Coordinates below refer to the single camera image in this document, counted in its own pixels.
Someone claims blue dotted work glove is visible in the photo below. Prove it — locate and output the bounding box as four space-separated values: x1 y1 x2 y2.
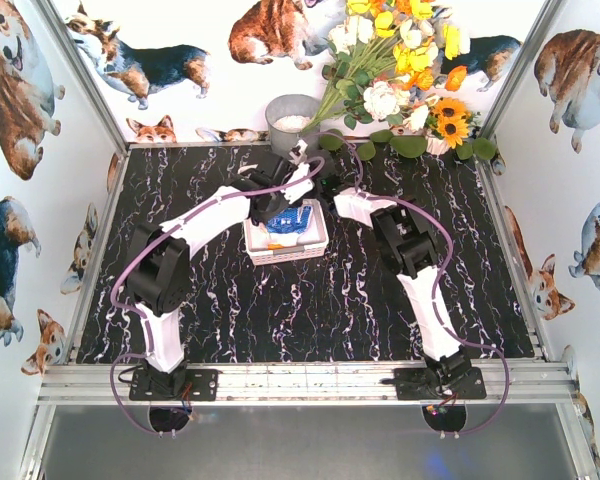
266 205 313 235

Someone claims grey metal bucket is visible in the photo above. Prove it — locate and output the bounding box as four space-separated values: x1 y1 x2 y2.
265 94 320 157

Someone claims artificial flower bouquet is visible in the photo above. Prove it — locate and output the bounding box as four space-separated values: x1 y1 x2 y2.
301 1 516 161

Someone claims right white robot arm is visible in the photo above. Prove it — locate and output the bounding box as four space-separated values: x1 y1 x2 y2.
315 160 467 376

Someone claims aluminium front rail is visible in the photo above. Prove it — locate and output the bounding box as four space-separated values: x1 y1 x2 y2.
36 363 581 406

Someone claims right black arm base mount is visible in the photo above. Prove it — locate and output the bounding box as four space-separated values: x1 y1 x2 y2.
380 358 487 400

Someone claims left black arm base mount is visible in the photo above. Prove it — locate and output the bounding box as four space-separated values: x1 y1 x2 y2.
129 362 219 401

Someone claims white perforated storage basket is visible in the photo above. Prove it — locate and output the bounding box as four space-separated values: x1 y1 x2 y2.
243 199 329 266

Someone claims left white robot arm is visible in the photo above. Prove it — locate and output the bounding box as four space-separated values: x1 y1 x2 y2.
111 154 326 374

